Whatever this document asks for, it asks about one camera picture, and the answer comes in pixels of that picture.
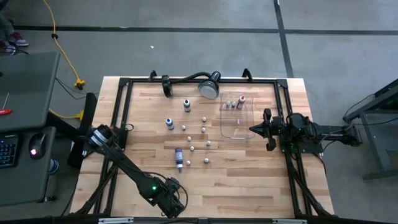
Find black computer mouse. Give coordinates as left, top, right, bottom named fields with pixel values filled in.
left=28, top=133, right=47, bottom=161

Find grey desk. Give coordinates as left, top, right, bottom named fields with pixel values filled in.
left=0, top=126, right=57, bottom=207
left=0, top=51, right=61, bottom=132

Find black floor stand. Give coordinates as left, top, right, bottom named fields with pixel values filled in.
left=67, top=92, right=99, bottom=169

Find clear plastic bin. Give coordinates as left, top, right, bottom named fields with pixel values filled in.
left=220, top=91, right=254, bottom=140

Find black aluminium table frame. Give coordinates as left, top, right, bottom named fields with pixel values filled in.
left=73, top=68, right=332, bottom=218

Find large purple food coloring bottle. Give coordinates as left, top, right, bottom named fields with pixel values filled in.
left=174, top=147, right=184, bottom=169

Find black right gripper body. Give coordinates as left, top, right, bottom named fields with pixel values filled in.
left=263, top=108, right=285, bottom=152

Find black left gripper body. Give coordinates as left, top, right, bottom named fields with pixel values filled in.
left=155, top=185, right=187, bottom=219

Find yellow extension cable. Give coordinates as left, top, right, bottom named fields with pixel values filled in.
left=42, top=0, right=86, bottom=121

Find black keyboard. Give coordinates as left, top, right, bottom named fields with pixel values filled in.
left=0, top=134, right=19, bottom=169

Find person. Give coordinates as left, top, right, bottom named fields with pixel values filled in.
left=0, top=12, right=29, bottom=54

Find dark metal table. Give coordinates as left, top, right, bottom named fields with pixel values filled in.
left=343, top=79, right=398, bottom=181

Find red-handled screwdriver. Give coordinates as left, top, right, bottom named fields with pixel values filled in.
left=0, top=92, right=14, bottom=116

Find silver metal bracket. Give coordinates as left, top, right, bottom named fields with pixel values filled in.
left=98, top=217, right=134, bottom=224
left=272, top=218, right=308, bottom=224

